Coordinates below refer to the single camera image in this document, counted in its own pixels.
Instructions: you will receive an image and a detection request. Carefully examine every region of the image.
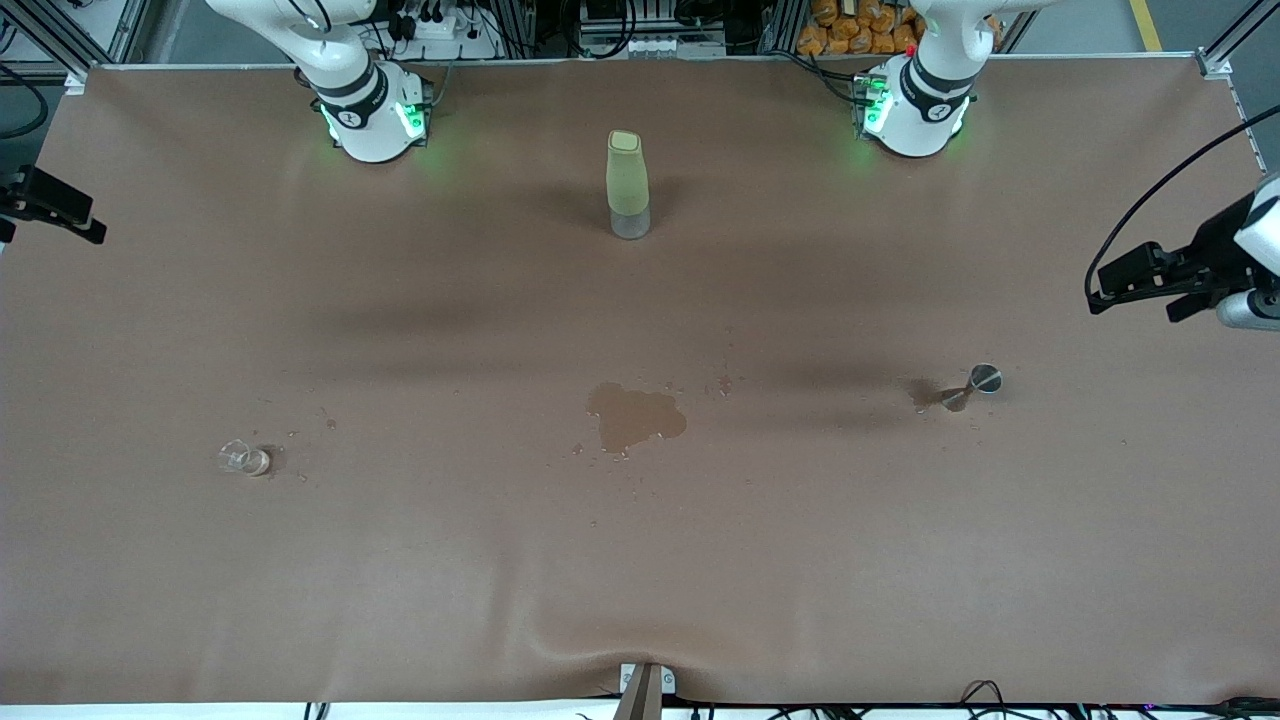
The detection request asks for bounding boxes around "aluminium frame beam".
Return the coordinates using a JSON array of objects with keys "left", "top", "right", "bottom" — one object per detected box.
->
[
  {"left": 1195, "top": 0, "right": 1280, "bottom": 79},
  {"left": 0, "top": 0, "right": 151, "bottom": 96}
]

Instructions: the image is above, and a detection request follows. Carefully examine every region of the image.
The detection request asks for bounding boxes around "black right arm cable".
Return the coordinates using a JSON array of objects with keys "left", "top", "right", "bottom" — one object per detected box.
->
[{"left": 0, "top": 63, "right": 51, "bottom": 141}]

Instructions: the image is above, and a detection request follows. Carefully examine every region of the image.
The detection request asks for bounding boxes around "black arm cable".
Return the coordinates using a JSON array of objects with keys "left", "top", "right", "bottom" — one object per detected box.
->
[
  {"left": 1085, "top": 103, "right": 1280, "bottom": 301},
  {"left": 0, "top": 63, "right": 51, "bottom": 141}
]

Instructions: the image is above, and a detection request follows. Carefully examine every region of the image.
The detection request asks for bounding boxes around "metal double jigger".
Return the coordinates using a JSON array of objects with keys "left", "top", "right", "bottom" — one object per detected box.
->
[{"left": 942, "top": 363, "right": 1003, "bottom": 413}]

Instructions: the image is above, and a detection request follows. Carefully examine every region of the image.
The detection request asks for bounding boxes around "white power strip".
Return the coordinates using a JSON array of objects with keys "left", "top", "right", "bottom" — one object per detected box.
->
[{"left": 385, "top": 0, "right": 501, "bottom": 61}]

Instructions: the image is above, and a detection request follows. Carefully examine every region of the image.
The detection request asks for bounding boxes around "orange packaged snacks pile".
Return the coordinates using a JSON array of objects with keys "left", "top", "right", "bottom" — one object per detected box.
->
[{"left": 797, "top": 0, "right": 926, "bottom": 57}]

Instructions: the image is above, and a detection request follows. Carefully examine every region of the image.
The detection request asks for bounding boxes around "spilled liquid puddle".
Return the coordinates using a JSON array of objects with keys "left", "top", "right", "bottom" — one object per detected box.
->
[{"left": 585, "top": 382, "right": 689, "bottom": 459}]

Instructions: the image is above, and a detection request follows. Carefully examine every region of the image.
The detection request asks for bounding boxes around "clear glass measuring cup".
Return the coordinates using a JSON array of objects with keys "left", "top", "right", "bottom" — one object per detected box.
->
[{"left": 217, "top": 439, "right": 273, "bottom": 478}]

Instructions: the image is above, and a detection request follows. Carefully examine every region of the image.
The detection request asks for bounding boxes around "black cable bundle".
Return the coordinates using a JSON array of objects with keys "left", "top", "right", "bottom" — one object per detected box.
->
[{"left": 690, "top": 680, "right": 1280, "bottom": 720}]

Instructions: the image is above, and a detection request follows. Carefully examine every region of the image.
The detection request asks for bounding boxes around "brown table mat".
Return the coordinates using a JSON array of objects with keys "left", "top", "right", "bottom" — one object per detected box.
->
[{"left": 0, "top": 55, "right": 1280, "bottom": 706}]

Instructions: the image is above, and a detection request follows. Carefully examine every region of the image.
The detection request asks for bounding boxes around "aluminium camera post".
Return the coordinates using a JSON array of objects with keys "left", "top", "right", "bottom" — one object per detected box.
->
[{"left": 612, "top": 662, "right": 678, "bottom": 720}]

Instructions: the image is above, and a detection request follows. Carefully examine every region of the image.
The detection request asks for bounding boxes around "green sleeved shaker bottle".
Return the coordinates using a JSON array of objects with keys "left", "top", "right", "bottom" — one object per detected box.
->
[{"left": 606, "top": 130, "right": 652, "bottom": 241}]

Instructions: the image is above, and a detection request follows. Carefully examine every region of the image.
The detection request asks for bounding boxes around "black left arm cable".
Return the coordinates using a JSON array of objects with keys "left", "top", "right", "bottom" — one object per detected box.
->
[{"left": 1085, "top": 103, "right": 1280, "bottom": 301}]

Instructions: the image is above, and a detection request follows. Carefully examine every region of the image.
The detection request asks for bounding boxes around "white connector block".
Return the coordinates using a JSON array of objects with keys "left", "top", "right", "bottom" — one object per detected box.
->
[{"left": 618, "top": 36, "right": 727, "bottom": 59}]

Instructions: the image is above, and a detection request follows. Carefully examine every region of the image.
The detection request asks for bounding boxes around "black control unit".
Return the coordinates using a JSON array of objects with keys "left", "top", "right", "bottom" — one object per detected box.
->
[{"left": 578, "top": 0, "right": 731, "bottom": 37}]

